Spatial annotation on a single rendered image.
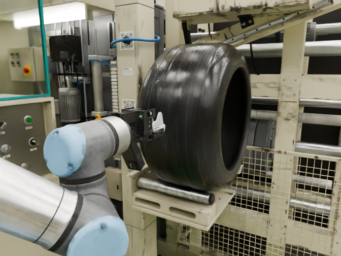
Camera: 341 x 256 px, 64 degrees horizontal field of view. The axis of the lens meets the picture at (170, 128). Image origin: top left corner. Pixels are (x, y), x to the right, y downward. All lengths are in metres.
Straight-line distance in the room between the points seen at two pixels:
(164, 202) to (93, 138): 0.66
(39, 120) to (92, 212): 0.96
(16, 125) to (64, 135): 0.79
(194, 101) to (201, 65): 0.13
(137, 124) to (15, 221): 0.37
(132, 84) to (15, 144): 0.55
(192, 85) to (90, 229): 0.59
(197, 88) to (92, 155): 0.45
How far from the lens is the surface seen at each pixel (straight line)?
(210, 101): 0.87
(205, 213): 1.07
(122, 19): 1.27
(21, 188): 0.41
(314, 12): 1.39
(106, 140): 0.56
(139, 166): 0.71
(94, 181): 0.55
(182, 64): 0.95
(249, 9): 1.31
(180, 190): 1.11
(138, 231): 1.45
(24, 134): 1.32
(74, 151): 0.51
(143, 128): 0.68
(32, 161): 1.37
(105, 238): 0.43
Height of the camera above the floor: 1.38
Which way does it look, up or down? 12 degrees down
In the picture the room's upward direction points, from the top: straight up
